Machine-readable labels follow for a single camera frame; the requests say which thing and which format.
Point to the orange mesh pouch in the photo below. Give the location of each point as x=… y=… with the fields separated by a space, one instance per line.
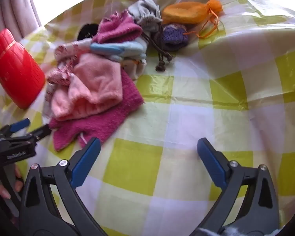
x=186 y=12

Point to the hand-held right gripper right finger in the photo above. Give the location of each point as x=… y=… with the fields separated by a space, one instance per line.
x=211 y=163

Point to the black fuzzy cloth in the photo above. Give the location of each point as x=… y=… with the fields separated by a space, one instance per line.
x=87 y=30

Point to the pink fuzzy knit hat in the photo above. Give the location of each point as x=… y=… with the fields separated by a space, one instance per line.
x=95 y=83

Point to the red thermos bottle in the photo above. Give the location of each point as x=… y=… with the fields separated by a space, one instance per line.
x=14 y=71

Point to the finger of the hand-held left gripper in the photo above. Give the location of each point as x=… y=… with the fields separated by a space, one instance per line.
x=19 y=125
x=40 y=132

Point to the light blue plush toy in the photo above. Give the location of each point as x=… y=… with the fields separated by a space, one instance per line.
x=113 y=49

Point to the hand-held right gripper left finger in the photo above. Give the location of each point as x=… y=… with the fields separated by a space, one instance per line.
x=86 y=163

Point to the white sock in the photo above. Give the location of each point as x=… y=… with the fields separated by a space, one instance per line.
x=137 y=68

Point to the pink-brown pleated curtain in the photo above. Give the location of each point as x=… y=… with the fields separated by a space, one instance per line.
x=17 y=7

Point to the yellow-green checked tablecloth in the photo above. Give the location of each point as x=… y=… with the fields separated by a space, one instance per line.
x=186 y=118

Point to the person's left hand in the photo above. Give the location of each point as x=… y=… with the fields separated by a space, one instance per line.
x=0 y=187

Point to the fringed magenta knit cloth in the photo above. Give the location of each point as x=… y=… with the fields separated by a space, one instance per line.
x=118 y=29

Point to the white red-patterned cloth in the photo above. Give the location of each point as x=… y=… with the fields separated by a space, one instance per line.
x=64 y=51

